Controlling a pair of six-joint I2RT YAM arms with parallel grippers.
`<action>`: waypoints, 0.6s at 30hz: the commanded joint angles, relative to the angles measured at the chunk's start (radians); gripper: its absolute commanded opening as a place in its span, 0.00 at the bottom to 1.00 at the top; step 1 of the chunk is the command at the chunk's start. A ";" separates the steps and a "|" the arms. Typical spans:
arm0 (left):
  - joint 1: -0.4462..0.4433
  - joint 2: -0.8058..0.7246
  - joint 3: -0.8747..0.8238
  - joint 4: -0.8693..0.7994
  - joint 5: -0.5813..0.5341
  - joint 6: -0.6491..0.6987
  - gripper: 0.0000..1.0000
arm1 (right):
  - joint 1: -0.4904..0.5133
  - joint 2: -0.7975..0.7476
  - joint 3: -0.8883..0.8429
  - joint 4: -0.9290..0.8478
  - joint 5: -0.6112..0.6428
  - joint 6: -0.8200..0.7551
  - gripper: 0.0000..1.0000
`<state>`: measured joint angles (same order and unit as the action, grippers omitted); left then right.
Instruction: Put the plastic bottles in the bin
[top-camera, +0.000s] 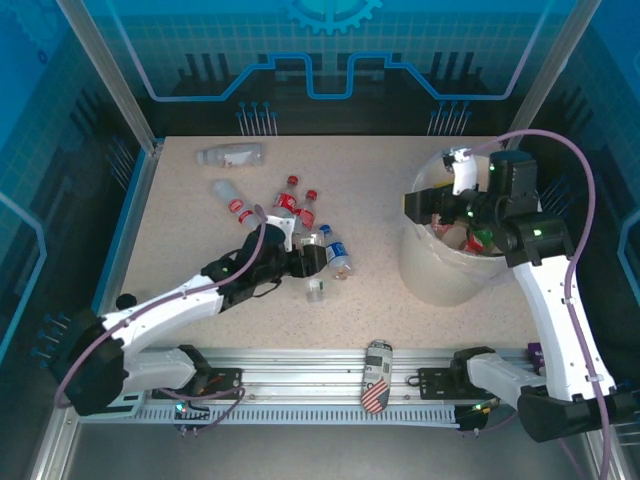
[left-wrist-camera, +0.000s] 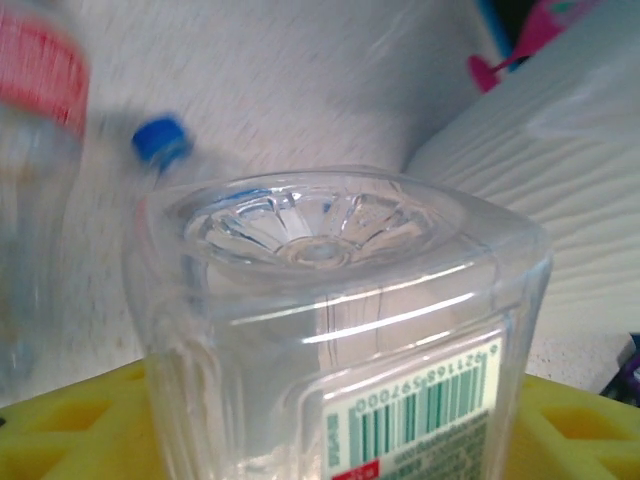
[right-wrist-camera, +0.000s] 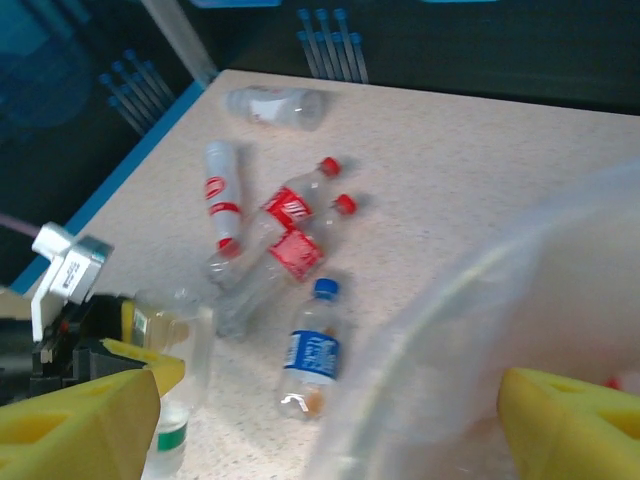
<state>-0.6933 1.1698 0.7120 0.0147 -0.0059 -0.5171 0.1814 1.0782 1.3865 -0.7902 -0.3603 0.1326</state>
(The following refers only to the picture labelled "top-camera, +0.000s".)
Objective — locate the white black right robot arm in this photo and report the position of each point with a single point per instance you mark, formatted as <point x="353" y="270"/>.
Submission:
<point x="550" y="310"/>

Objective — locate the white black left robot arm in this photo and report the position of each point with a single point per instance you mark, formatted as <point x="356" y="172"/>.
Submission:
<point x="160" y="310"/>

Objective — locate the white round bin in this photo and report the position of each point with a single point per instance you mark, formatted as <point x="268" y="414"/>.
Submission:
<point x="440" y="280"/>

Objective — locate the clear plastic bin liner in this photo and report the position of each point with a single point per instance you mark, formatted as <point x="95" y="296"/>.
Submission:
<point x="480" y="272"/>

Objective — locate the blue cap clear bottle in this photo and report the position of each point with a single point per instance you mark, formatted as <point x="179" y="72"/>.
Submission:
<point x="337" y="250"/>

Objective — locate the small clear plastic bottle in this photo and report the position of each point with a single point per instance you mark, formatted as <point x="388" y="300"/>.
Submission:
<point x="316" y="290"/>

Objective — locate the pale crushed clear bottle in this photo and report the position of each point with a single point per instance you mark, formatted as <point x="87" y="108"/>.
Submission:
<point x="452" y="235"/>

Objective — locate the red cap cola bottle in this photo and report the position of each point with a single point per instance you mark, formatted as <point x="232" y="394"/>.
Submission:
<point x="285" y="200"/>
<point x="307" y="212"/>

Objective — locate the green plastic bottle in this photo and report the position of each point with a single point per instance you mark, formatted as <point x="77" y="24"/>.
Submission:
<point x="484" y="236"/>

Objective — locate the clear bottle grey label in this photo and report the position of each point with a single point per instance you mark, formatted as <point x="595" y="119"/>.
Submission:
<point x="230" y="155"/>

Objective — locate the newsprint flag patterned case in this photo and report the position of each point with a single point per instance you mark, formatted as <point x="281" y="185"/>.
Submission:
<point x="376" y="375"/>

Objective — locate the purple block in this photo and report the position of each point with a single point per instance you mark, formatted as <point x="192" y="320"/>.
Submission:
<point x="536" y="352"/>

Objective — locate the white desk calculator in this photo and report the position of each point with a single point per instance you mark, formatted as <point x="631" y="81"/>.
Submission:
<point x="127" y="402"/>

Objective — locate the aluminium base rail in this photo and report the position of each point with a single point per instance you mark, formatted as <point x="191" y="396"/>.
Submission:
<point x="300" y="370"/>

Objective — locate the aluminium frame post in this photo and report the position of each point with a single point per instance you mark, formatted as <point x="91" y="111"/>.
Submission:
<point x="115" y="85"/>
<point x="545" y="75"/>

